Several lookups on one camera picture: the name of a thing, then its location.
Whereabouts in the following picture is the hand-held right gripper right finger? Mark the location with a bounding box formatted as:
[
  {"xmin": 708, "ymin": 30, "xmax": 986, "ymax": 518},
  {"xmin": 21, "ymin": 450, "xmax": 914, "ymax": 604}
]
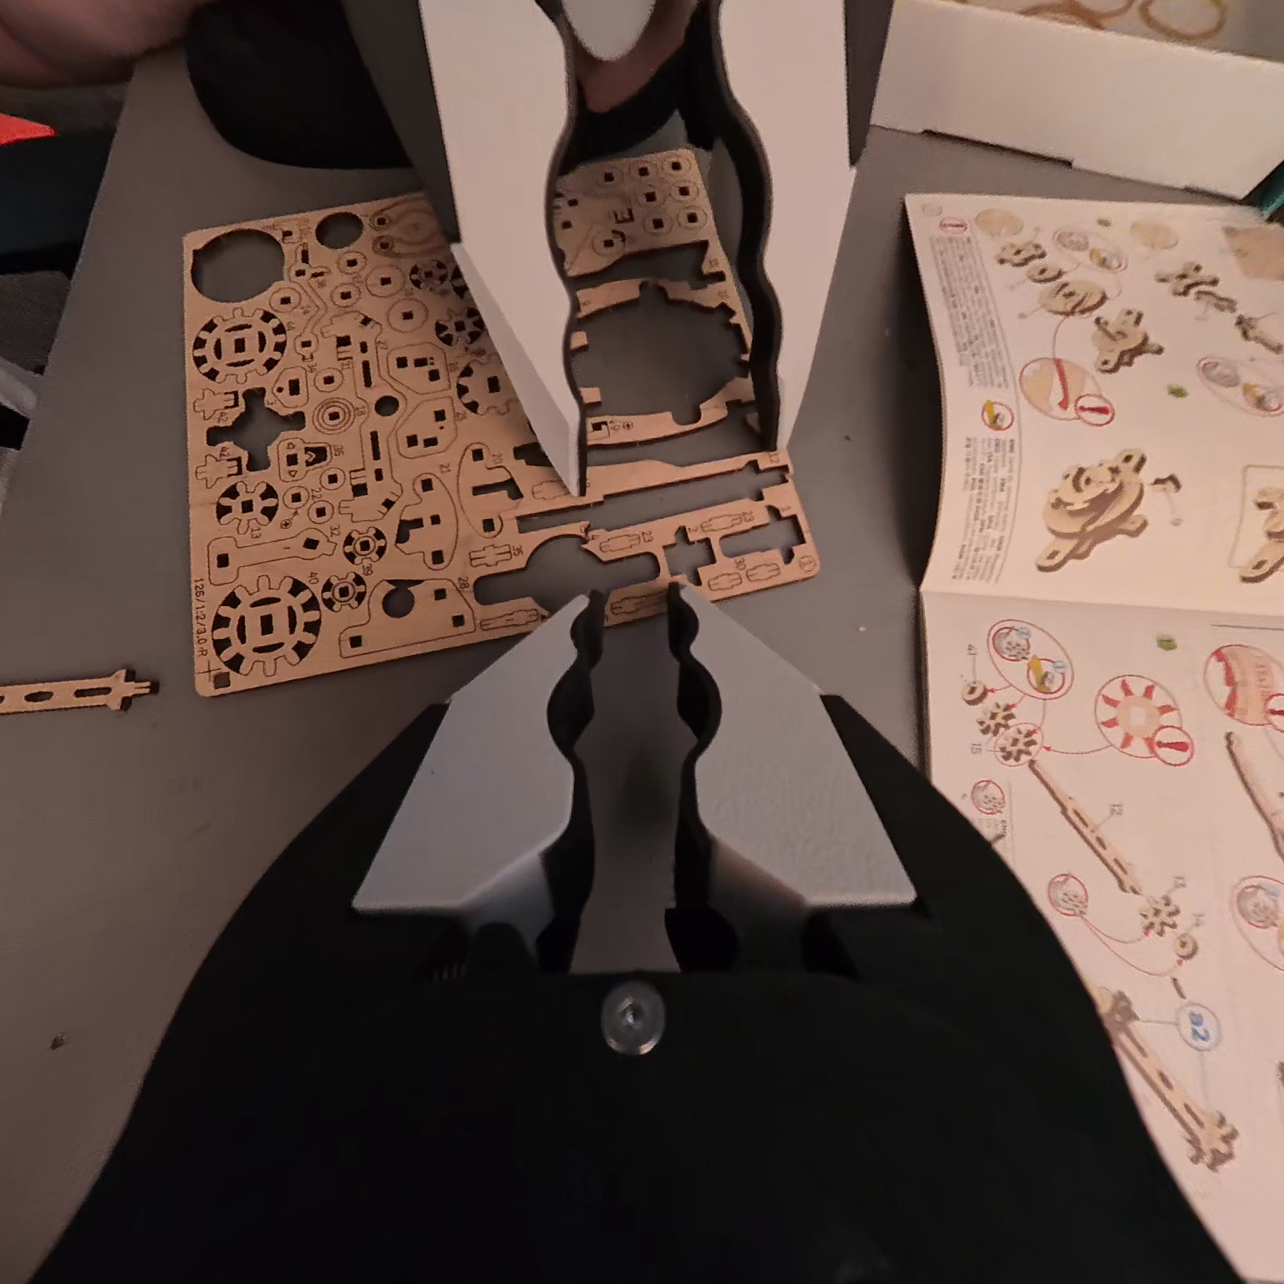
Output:
[{"xmin": 665, "ymin": 582, "xmax": 918, "ymax": 972}]

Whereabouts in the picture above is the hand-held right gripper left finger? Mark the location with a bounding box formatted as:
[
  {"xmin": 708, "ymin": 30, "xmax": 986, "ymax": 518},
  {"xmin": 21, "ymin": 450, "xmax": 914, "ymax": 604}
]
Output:
[{"xmin": 351, "ymin": 589, "xmax": 610, "ymax": 972}]

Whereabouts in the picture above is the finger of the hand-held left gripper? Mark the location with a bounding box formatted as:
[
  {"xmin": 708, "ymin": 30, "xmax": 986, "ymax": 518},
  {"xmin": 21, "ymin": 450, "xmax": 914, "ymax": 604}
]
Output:
[
  {"xmin": 417, "ymin": 0, "xmax": 595, "ymax": 499},
  {"xmin": 687, "ymin": 0, "xmax": 860, "ymax": 452}
]

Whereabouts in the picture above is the laser-cut wooden parts sheet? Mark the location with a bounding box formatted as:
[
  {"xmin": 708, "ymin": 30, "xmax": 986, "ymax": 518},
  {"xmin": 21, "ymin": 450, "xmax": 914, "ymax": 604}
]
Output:
[{"xmin": 184, "ymin": 150, "xmax": 821, "ymax": 700}]

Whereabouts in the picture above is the person's left forearm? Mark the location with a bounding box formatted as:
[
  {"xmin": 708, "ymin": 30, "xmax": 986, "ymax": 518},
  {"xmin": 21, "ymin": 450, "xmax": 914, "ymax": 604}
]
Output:
[{"xmin": 0, "ymin": 0, "xmax": 197, "ymax": 88}]

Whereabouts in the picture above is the person's left hand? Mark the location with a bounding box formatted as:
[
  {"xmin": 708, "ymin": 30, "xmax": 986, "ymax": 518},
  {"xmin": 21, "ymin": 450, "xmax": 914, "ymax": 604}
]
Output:
[{"xmin": 580, "ymin": 35, "xmax": 706, "ymax": 118}]

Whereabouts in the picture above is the white cardboard box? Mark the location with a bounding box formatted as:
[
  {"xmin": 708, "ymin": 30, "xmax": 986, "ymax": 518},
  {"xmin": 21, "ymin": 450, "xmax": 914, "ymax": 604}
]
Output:
[{"xmin": 868, "ymin": 0, "xmax": 1284, "ymax": 197}]

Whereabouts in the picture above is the dark teal cloth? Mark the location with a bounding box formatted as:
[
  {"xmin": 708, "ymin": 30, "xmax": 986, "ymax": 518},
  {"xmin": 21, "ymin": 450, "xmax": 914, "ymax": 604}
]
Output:
[{"xmin": 0, "ymin": 135, "xmax": 132, "ymax": 270}]

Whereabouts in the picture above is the slotted wooden axle strip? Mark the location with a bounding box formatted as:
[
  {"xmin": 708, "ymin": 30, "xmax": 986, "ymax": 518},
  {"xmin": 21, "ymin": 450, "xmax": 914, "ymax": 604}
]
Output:
[{"xmin": 0, "ymin": 666, "xmax": 160, "ymax": 717}]

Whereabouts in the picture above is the printed instruction booklet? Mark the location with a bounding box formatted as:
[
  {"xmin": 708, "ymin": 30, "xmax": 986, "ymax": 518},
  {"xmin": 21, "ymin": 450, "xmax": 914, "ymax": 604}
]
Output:
[{"xmin": 903, "ymin": 191, "xmax": 1284, "ymax": 1284}]

